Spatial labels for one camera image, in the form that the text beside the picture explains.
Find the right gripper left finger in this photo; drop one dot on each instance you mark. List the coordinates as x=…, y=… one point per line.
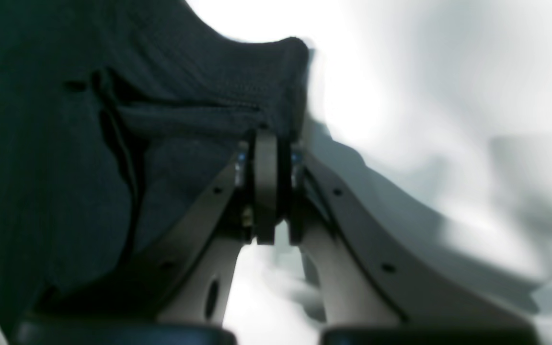
x=185, y=275

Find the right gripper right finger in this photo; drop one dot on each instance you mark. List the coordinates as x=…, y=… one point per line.
x=369, y=281

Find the black T-shirt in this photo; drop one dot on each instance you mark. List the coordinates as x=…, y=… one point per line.
x=114, y=116

